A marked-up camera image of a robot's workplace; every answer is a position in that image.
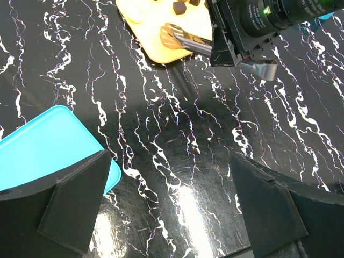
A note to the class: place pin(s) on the teal chocolate box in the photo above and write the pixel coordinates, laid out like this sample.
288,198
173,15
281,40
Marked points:
327,16

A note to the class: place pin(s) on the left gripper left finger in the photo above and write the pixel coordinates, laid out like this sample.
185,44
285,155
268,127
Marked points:
55,215

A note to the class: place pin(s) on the dark chocolate square lower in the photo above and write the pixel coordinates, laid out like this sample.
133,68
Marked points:
179,7

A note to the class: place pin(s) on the orange plastic tray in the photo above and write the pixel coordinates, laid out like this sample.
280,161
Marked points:
149,22

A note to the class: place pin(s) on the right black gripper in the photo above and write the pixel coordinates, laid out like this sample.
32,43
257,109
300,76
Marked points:
240,29

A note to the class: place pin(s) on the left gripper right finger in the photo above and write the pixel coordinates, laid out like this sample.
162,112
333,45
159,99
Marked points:
285,217

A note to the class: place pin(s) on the metal tongs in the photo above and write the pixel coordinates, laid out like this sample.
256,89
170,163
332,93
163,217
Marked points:
174,37

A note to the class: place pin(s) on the dark chocolate oval piece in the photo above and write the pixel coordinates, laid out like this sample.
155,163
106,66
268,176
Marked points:
195,2

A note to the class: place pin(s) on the teal box lid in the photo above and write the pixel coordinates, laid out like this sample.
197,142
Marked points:
54,157

